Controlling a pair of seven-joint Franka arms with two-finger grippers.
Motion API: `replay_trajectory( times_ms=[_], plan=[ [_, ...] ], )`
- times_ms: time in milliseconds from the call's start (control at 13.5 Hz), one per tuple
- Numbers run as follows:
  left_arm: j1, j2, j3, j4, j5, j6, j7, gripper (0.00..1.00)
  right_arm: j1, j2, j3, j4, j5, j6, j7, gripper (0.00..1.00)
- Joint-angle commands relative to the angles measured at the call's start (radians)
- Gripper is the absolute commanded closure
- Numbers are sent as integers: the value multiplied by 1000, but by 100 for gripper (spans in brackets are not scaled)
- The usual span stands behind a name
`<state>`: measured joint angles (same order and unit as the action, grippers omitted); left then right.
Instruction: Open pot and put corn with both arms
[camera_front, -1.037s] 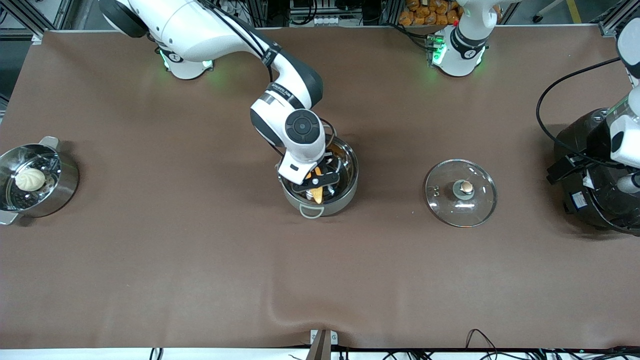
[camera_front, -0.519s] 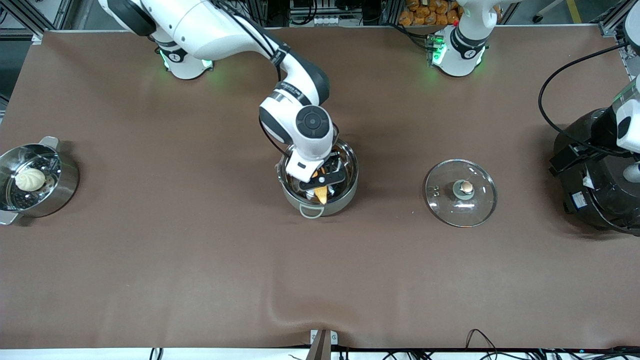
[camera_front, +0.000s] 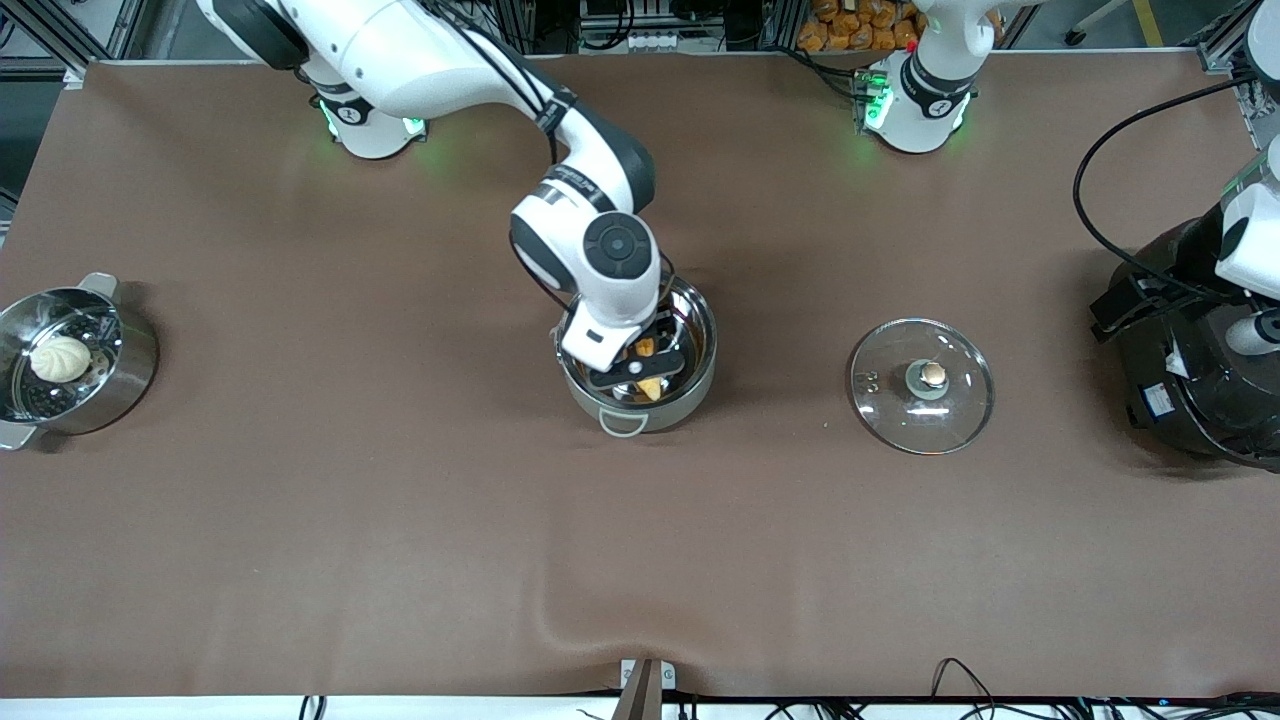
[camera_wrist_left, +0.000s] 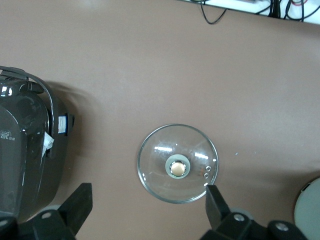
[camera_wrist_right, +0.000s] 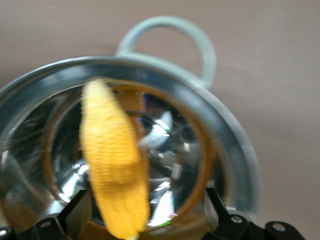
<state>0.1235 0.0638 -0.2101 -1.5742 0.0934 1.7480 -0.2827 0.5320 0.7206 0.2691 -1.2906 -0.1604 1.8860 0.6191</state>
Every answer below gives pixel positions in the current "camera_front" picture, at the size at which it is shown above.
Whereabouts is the white power strip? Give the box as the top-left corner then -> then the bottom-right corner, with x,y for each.
600,30 -> 683,53

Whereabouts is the black looping arm cable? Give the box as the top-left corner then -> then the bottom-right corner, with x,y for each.
1073,75 -> 1251,301

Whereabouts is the steel pot in centre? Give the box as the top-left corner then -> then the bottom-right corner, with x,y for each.
555,275 -> 719,439

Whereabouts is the metal table edge clamp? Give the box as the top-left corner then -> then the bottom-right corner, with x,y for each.
612,658 -> 677,720

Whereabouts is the white toy steamed bun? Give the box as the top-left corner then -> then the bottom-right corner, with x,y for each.
30,335 -> 93,384

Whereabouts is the thin black floor cable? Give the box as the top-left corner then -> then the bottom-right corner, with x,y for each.
930,657 -> 1006,720

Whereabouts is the stainless steel steamer pot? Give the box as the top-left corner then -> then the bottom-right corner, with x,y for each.
0,272 -> 159,451

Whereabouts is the brown table cloth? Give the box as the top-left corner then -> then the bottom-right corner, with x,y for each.
0,55 -> 1280,701

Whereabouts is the bin of orange toy breads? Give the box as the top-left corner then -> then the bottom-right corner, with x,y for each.
797,0 -> 906,53

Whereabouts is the yellow toy corn cob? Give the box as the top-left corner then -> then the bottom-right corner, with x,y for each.
632,338 -> 669,403

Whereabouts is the aluminium frame profile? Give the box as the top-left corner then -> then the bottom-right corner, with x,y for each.
0,0 -> 151,83
1198,0 -> 1280,76

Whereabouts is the perforated steel steamer tray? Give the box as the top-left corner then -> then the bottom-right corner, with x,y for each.
0,300 -> 123,423

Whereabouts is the glass pot lid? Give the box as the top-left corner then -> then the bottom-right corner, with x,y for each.
850,318 -> 995,456

